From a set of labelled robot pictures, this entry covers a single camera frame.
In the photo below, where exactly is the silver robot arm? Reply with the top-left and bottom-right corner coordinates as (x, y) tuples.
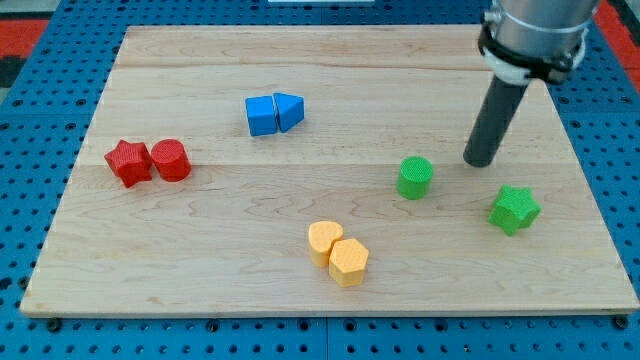
(478, 0), (599, 86)

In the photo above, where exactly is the red star block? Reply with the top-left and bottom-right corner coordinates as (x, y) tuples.
(104, 140), (152, 188)

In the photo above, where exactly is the green star block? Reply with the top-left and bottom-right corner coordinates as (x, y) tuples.
(487, 184), (542, 236)

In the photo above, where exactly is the light wooden board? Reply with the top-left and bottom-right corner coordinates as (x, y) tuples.
(21, 25), (639, 319)

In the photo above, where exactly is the yellow heart block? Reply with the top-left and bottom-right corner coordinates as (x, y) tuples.
(307, 221), (344, 267)

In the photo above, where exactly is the blue triangle block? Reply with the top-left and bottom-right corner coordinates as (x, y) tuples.
(273, 92), (305, 133)

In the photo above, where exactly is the yellow hexagon block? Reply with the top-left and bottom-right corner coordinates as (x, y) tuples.
(329, 238), (369, 287)

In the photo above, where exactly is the blue cube block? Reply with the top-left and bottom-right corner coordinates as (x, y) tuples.
(245, 96), (278, 137)

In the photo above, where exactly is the green cylinder block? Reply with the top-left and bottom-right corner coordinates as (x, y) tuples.
(396, 156), (434, 200)

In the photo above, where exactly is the red cylinder block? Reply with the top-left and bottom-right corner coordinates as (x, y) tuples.
(151, 139), (191, 182)

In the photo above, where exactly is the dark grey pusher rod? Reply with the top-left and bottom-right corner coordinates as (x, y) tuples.
(463, 76), (528, 168)

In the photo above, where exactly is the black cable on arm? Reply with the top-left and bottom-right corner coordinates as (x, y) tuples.
(477, 12), (587, 84)

